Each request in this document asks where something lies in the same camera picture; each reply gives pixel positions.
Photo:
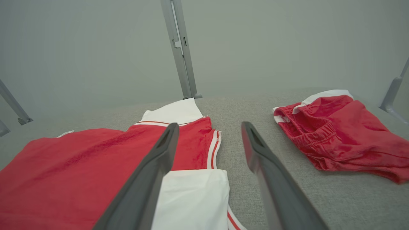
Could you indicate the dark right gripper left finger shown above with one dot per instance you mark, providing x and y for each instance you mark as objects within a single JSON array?
[{"x": 143, "y": 191}]

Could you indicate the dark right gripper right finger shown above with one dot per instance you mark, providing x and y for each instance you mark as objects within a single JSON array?
[{"x": 278, "y": 191}]

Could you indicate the grey slanted frame strut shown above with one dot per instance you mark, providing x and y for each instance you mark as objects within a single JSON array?
[
  {"x": 14, "y": 103},
  {"x": 3, "y": 127},
  {"x": 393, "y": 92}
]

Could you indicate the red jersey with white sleeves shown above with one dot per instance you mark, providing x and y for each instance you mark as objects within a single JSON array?
[{"x": 70, "y": 179}]

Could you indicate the grey metal upright post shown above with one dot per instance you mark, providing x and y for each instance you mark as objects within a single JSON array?
[{"x": 180, "y": 48}]

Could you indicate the red shorts with white stripe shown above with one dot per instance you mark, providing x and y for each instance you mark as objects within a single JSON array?
[{"x": 345, "y": 137}]

